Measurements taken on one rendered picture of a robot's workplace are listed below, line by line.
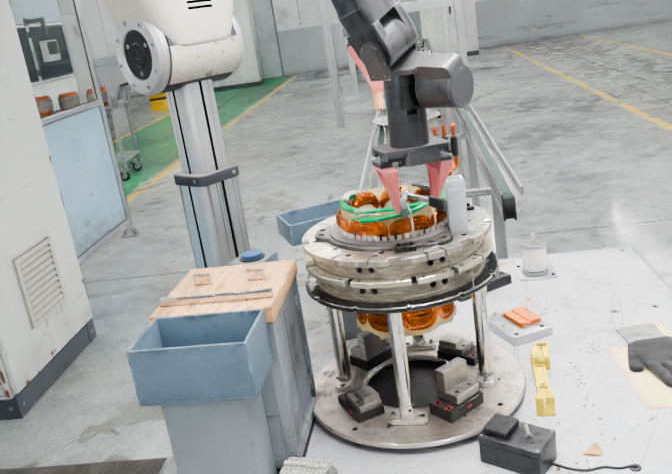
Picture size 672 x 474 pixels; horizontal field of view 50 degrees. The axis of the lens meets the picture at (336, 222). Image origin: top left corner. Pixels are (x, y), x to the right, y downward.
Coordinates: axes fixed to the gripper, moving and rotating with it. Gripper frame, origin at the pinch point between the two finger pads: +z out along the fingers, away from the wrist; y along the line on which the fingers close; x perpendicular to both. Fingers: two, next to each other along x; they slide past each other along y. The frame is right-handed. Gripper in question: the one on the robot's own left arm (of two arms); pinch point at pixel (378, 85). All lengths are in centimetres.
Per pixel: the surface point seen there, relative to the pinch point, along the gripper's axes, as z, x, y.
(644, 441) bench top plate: 62, -29, 1
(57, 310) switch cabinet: 21, 196, 186
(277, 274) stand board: 27.0, 21.7, -3.2
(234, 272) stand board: 25.2, 29.8, -1.1
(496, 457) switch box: 60, -7, -5
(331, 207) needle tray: 14.4, 20.0, 36.4
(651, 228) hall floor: 38, -95, 326
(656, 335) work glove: 51, -38, 31
